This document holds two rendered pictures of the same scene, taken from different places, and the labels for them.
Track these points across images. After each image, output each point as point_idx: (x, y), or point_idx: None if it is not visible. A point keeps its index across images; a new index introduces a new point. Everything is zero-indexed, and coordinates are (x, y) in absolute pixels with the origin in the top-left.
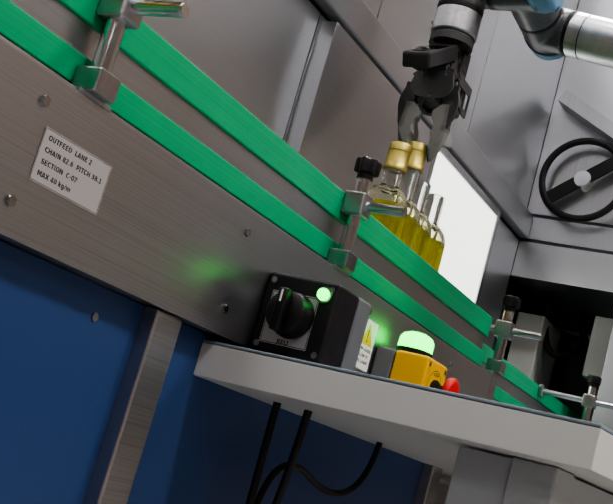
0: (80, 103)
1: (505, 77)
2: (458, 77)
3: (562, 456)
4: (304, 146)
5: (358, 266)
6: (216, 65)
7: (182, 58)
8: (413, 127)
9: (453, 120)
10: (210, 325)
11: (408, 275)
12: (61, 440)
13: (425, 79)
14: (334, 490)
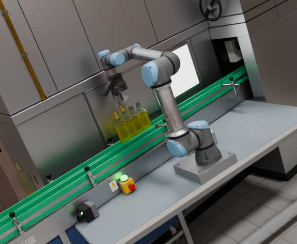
0: (21, 237)
1: (162, 9)
2: (117, 87)
3: None
4: (99, 121)
5: (101, 176)
6: (66, 134)
7: (32, 208)
8: (118, 99)
9: None
10: (70, 225)
11: (119, 159)
12: None
13: (112, 89)
14: None
